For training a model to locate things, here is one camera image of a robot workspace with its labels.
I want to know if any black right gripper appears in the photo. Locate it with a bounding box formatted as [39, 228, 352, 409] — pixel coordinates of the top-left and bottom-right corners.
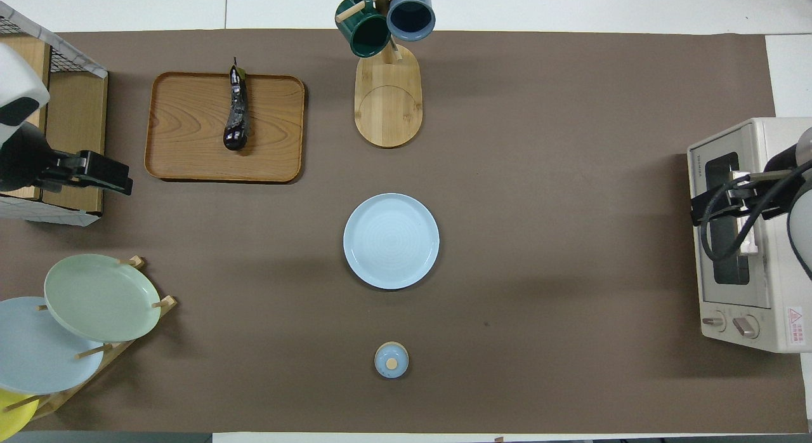
[690, 143, 806, 227]

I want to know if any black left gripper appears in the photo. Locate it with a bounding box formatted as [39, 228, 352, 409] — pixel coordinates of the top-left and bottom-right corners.
[0, 122, 134, 197]

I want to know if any oven door with silver handle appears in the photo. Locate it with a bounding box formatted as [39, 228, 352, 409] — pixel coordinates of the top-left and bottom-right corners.
[687, 122, 772, 309]

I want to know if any dark purple eggplant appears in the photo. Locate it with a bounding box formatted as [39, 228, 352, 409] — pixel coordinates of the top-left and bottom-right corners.
[223, 57, 251, 152]

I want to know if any pale blue plate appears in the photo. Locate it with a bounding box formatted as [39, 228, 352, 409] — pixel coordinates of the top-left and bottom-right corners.
[343, 193, 440, 290]

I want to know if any white toaster oven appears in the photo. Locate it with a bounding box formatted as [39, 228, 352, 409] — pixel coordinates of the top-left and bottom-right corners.
[687, 117, 812, 354]

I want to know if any wooden shelf box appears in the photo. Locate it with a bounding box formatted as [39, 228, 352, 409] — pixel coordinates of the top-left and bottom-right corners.
[0, 34, 108, 227]

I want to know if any wooden serving tray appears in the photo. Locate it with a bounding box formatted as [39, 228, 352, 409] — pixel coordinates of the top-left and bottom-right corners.
[145, 72, 306, 183]

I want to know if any mint green plate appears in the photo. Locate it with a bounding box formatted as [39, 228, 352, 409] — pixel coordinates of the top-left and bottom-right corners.
[44, 254, 162, 343]

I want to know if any wooden plate rack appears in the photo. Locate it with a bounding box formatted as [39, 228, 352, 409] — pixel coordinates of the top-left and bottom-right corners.
[19, 256, 177, 421]

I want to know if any light blue racked plate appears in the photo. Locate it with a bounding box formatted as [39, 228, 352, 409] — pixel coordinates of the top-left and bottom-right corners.
[0, 296, 105, 395]

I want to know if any brown table mat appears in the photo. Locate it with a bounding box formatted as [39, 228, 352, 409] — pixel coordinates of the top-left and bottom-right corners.
[0, 29, 808, 434]

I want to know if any yellow plate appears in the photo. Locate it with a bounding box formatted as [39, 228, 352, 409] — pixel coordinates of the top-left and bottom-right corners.
[0, 389, 39, 441]

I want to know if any wooden mug tree stand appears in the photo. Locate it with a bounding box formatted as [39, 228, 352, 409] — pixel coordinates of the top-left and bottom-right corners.
[336, 0, 438, 149]

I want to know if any dark green mug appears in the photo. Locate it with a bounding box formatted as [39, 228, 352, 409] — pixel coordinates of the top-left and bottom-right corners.
[335, 0, 391, 58]

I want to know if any blue mug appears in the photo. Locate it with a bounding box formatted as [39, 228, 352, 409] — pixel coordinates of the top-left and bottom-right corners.
[386, 0, 437, 42]

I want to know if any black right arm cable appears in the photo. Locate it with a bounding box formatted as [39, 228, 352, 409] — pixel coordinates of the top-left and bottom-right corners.
[698, 161, 812, 282]

